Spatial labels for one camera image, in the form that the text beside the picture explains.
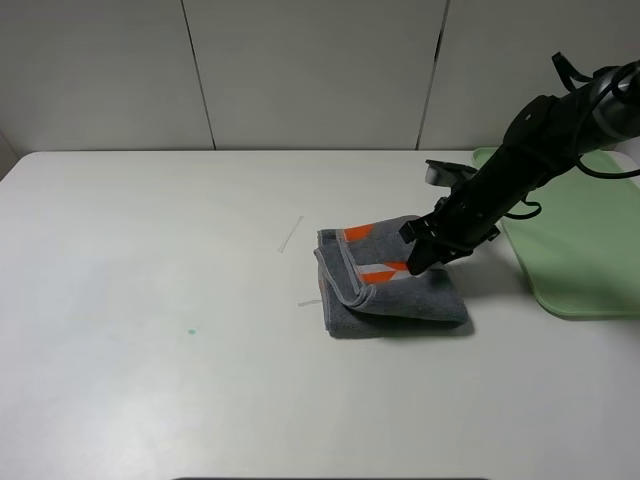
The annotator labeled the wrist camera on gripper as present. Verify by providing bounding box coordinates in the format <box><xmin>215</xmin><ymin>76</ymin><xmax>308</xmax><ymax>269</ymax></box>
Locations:
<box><xmin>425</xmin><ymin>159</ymin><xmax>477</xmax><ymax>189</ymax></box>

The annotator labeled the grey towel with orange pattern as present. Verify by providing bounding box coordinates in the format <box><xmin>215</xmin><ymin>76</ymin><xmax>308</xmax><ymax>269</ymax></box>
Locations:
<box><xmin>314</xmin><ymin>215</ymin><xmax>472</xmax><ymax>339</ymax></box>

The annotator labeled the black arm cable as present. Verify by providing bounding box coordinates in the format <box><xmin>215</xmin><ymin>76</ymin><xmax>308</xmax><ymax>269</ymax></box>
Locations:
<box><xmin>504</xmin><ymin>52</ymin><xmax>640</xmax><ymax>221</ymax></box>

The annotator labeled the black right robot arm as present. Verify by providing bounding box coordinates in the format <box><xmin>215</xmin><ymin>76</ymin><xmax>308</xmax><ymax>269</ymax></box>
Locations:
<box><xmin>400</xmin><ymin>53</ymin><xmax>639</xmax><ymax>275</ymax></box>

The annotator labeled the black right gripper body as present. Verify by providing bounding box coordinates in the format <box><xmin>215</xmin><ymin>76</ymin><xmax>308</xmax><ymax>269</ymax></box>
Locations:
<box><xmin>400</xmin><ymin>174</ymin><xmax>500</xmax><ymax>260</ymax></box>

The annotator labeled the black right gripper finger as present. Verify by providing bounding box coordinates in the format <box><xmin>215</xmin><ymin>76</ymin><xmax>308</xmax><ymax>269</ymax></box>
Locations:
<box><xmin>406</xmin><ymin>240</ymin><xmax>451</xmax><ymax>275</ymax></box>

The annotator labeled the green plastic tray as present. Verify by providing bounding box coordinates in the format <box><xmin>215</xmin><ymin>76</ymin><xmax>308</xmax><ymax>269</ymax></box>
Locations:
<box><xmin>452</xmin><ymin>169</ymin><xmax>639</xmax><ymax>319</ymax></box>

